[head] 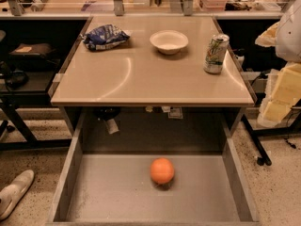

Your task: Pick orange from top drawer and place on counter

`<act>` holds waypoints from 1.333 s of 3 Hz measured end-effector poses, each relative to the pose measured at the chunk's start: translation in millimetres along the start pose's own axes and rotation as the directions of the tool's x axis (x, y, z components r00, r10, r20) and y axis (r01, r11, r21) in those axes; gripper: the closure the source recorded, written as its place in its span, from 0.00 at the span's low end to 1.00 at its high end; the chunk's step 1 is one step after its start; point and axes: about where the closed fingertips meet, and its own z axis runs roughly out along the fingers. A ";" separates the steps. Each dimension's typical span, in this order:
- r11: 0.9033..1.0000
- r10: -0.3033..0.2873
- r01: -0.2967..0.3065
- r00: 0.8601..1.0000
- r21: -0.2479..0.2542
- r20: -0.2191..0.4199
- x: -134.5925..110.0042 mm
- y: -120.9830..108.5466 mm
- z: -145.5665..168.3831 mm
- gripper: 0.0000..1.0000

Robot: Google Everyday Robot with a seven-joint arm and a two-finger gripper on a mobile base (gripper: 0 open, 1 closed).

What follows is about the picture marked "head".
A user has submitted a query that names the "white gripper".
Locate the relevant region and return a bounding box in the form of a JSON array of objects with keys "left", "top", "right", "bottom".
[{"left": 257, "top": 62, "right": 301, "bottom": 128}]

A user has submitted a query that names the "orange fruit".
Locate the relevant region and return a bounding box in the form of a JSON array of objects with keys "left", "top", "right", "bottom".
[{"left": 150, "top": 158, "right": 175, "bottom": 185}]

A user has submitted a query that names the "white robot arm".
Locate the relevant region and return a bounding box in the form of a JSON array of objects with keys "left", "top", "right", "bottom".
[{"left": 255, "top": 0, "right": 301, "bottom": 127}]

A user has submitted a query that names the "beige counter cabinet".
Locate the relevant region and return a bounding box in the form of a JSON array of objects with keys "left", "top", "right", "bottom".
[{"left": 47, "top": 14, "right": 258, "bottom": 137}]

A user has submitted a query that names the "open grey drawer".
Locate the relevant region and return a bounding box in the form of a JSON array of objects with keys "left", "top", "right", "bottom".
[{"left": 46, "top": 108, "right": 261, "bottom": 226}]

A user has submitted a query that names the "green white soda can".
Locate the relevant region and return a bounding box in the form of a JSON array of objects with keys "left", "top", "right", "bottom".
[{"left": 203, "top": 34, "right": 230, "bottom": 74}]

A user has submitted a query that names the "white paper bowl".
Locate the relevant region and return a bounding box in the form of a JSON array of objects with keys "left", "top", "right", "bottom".
[{"left": 150, "top": 30, "right": 188, "bottom": 55}]

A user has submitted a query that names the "blue chip bag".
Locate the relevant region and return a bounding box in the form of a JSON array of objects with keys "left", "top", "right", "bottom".
[{"left": 82, "top": 24, "right": 130, "bottom": 52}]

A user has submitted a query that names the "black office chair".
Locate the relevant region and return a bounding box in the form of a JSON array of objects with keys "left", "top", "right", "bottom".
[{"left": 0, "top": 30, "right": 61, "bottom": 93}]

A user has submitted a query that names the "white shoe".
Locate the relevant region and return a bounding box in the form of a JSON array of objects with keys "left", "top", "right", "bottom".
[{"left": 0, "top": 169, "right": 35, "bottom": 220}]

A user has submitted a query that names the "black desk frame leg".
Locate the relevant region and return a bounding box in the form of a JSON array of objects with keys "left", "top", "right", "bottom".
[{"left": 241, "top": 115, "right": 272, "bottom": 166}]

